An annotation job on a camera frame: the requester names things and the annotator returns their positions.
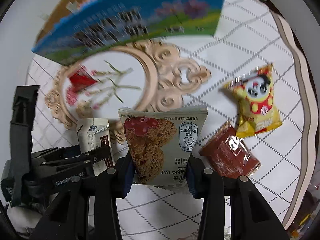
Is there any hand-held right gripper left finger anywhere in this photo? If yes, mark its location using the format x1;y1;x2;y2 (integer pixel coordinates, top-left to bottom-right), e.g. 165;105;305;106
30;152;137;240

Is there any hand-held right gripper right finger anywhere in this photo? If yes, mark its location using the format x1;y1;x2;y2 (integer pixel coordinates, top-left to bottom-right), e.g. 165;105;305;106
186;152;290;240

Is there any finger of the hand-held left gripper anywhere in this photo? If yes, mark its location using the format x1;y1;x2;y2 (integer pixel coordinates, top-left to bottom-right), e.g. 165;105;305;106
32;145;112;165
27;159;95;193

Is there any silver white snack packet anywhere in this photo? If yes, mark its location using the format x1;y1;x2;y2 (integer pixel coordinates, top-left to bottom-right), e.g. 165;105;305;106
76;118;115;177

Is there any white oat cookie packet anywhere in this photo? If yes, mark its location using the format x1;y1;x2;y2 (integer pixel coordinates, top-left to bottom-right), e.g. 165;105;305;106
117;106;208;187

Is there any printed blue cardboard box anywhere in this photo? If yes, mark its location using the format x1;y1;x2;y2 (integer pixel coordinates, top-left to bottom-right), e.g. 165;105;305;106
31;0;229;67

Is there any brown red snack packet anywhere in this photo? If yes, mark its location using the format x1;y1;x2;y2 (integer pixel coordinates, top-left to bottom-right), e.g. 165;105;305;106
199;121;262;179

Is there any small red snack packet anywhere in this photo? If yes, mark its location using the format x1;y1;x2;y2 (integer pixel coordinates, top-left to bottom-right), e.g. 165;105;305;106
69;66;98;93

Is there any yellow panda snack packet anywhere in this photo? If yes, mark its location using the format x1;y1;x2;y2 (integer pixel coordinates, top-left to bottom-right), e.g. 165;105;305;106
223;62;283;139

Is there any white quilted blanket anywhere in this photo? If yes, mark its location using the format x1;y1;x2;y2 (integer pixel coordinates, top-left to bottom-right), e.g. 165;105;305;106
7;0;315;240

